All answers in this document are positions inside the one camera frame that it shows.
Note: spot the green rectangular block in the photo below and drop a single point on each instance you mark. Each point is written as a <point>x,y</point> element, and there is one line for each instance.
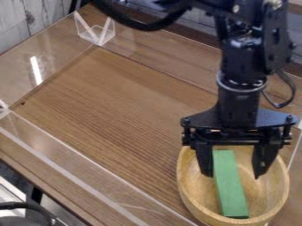
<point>232,197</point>

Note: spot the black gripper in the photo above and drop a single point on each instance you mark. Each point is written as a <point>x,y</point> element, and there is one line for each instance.
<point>237,122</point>

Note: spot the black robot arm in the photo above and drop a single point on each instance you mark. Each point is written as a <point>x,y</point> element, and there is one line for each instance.
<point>252,30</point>

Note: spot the clear acrylic enclosure wall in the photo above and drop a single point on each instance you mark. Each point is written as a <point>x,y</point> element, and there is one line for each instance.
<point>93,97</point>

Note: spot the brown wooden bowl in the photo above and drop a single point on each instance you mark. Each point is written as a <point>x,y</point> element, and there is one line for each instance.
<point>267,192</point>

